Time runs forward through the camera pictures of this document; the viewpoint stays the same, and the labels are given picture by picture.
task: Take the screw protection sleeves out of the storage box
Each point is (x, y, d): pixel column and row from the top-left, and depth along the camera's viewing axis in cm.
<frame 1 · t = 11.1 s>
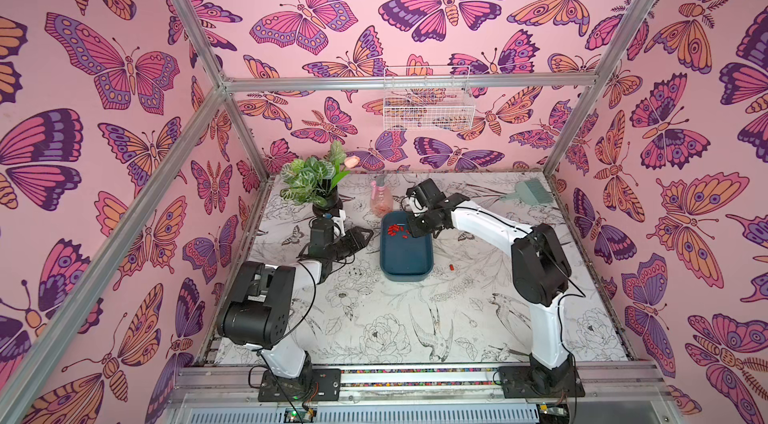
left hand: (373, 233, 93), fingers open
right hand: (404, 230, 94), fingers closed
teal plastic storage box: (403, 256, 98), on the table
green plant in black vase: (313, 181, 87), point 25 cm above the table
pink spray bottle: (381, 197, 109), point 5 cm above the table

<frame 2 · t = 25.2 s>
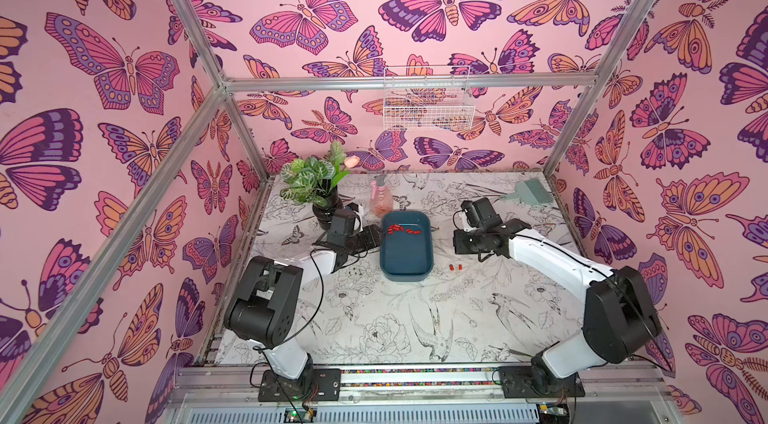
left hand: (384, 232, 94), fingers open
right hand: (451, 244, 89), fingers closed
the named things where they were.

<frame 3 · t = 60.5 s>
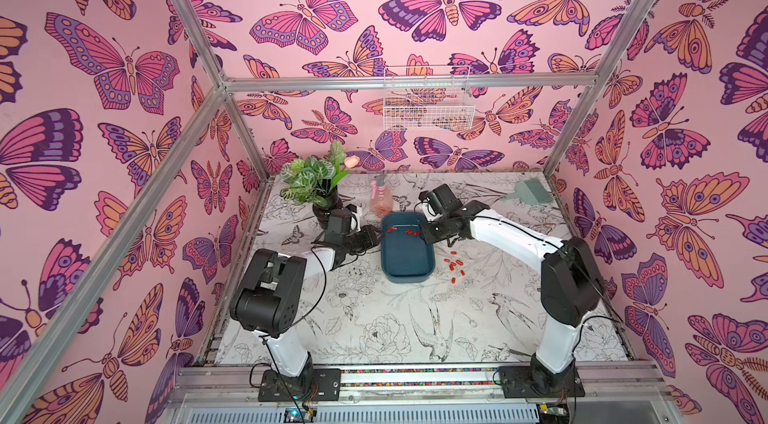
left hand: (384, 233, 95), fingers open
right hand: (418, 235, 90), fingers open
the named things where they were.

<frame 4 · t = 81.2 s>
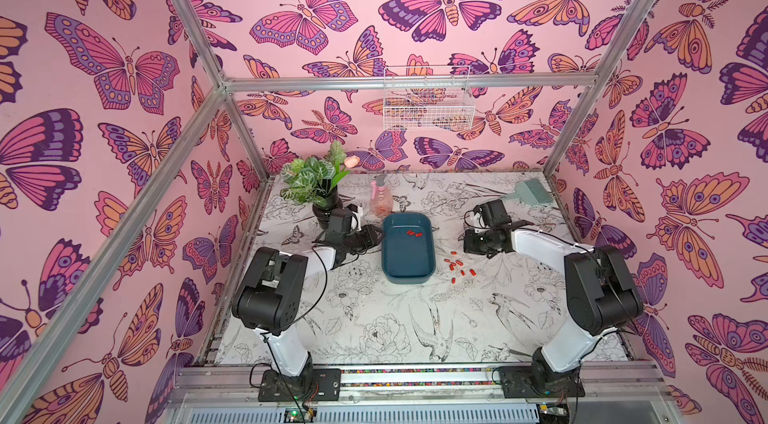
left hand: (386, 233, 95), fingers open
right hand: (459, 245, 95), fingers closed
the named things where they were.

